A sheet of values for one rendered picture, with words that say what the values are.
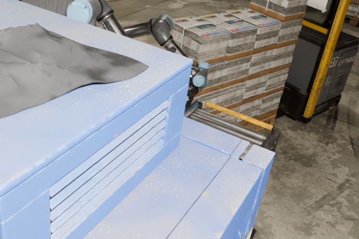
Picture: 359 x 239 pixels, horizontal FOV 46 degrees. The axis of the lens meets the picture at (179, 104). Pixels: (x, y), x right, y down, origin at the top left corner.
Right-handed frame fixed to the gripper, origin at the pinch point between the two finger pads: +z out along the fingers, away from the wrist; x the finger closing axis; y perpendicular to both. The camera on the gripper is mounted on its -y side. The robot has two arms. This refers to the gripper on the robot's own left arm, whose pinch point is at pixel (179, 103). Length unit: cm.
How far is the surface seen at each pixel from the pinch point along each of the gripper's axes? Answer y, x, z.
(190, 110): 3.4, 11.3, 7.6
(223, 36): 27, -2, -61
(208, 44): 24, -7, -49
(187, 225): 78, 77, 160
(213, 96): -21, 0, -61
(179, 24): 30, -32, -52
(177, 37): 20, -32, -51
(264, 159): 78, 82, 134
